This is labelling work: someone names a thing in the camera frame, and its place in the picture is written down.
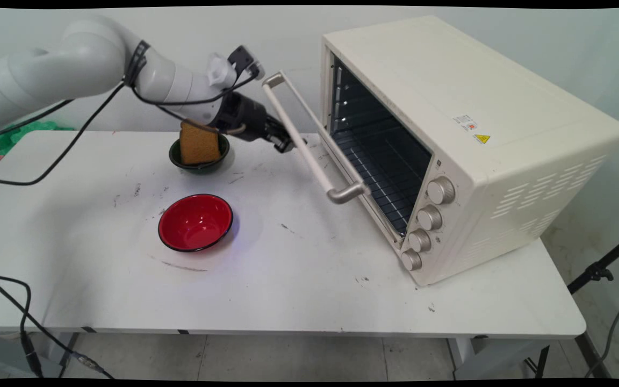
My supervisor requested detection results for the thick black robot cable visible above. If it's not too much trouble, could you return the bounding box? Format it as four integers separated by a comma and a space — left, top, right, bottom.
0, 69, 259, 187

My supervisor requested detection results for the brown toast slice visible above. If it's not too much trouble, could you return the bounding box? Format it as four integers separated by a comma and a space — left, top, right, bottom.
179, 120, 222, 166

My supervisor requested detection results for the red bowl with black rim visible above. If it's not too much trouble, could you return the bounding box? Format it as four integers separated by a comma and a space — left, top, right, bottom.
157, 193, 234, 253

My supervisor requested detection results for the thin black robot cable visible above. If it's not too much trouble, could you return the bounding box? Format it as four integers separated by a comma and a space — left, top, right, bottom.
0, 98, 75, 143

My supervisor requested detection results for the dark green bowl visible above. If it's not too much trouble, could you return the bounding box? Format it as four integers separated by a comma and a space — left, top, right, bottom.
169, 133, 231, 175

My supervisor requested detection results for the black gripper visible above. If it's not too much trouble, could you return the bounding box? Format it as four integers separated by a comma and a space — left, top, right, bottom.
213, 91, 295, 154

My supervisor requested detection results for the cream toaster oven body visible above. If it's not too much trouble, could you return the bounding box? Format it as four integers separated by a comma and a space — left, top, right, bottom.
318, 15, 619, 288

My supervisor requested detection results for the black table leg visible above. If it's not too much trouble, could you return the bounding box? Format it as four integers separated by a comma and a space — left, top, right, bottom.
574, 330, 612, 379
58, 332, 80, 378

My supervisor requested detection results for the silver oven knob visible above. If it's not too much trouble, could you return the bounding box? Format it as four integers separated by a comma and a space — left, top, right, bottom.
427, 177, 456, 205
407, 228, 433, 253
400, 249, 423, 272
416, 205, 443, 232

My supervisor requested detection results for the cream glass oven door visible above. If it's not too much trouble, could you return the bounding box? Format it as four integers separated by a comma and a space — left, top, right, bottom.
261, 70, 405, 249

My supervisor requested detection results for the grey hanging cable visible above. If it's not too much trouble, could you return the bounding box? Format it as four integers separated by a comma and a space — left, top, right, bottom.
585, 246, 619, 378

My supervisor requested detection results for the metal oven wire rack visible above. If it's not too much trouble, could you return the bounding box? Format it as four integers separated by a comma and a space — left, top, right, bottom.
334, 127, 431, 233

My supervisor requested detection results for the black floor cable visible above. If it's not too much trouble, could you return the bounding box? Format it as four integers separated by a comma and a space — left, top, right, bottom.
0, 273, 116, 379

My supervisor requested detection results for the black tripod stand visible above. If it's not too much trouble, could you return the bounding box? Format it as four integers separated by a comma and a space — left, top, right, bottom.
524, 230, 619, 379

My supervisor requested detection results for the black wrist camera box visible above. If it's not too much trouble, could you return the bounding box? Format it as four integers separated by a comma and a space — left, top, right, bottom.
227, 45, 266, 82

